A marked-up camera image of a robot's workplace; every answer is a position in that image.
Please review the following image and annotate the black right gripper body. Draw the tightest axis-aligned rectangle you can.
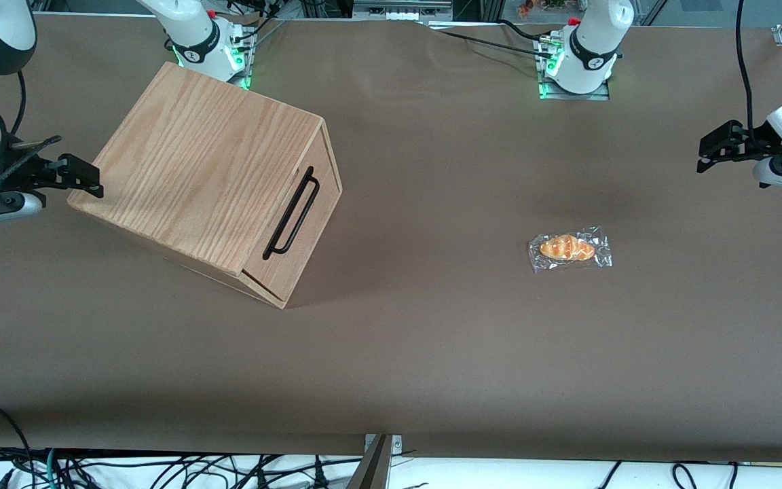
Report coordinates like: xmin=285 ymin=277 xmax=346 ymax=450
xmin=0 ymin=145 xmax=43 ymax=206

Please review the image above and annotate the black metal drawer handle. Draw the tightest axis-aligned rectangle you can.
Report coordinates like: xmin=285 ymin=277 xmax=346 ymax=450
xmin=262 ymin=166 xmax=320 ymax=261

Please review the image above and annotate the light wooden drawer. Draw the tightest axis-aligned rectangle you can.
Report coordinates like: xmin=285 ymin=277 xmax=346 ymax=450
xmin=242 ymin=124 xmax=343 ymax=310

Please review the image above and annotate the light wooden drawer cabinet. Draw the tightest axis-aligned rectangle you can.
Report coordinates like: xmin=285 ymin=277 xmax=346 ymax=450
xmin=67 ymin=61 xmax=343 ymax=310

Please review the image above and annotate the bread roll in clear wrapper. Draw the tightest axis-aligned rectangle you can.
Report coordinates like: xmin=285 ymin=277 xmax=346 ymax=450
xmin=528 ymin=225 xmax=614 ymax=274

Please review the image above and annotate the brown table cover sheet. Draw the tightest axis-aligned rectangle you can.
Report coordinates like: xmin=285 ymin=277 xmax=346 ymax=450
xmin=0 ymin=14 xmax=782 ymax=464

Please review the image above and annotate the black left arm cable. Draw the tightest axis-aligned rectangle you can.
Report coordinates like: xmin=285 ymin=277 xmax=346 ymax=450
xmin=735 ymin=0 xmax=758 ymax=140

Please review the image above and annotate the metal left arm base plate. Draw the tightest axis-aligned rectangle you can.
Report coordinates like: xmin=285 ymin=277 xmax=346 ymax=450
xmin=537 ymin=37 xmax=611 ymax=101

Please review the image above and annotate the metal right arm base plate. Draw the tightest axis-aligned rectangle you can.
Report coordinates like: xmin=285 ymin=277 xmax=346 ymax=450
xmin=228 ymin=27 xmax=257 ymax=91

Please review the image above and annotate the black cable to arm base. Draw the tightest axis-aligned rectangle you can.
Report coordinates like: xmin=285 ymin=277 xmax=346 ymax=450
xmin=432 ymin=19 xmax=558 ymax=59

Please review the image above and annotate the black curled cable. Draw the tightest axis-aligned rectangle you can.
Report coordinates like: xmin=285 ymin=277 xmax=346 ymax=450
xmin=671 ymin=460 xmax=739 ymax=489

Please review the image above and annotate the black cable tangle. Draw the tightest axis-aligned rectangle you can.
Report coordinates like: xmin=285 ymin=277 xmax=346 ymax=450
xmin=0 ymin=445 xmax=366 ymax=489

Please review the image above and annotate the metal clamp bracket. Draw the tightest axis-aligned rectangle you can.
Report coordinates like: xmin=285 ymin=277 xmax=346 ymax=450
xmin=346 ymin=433 xmax=403 ymax=489

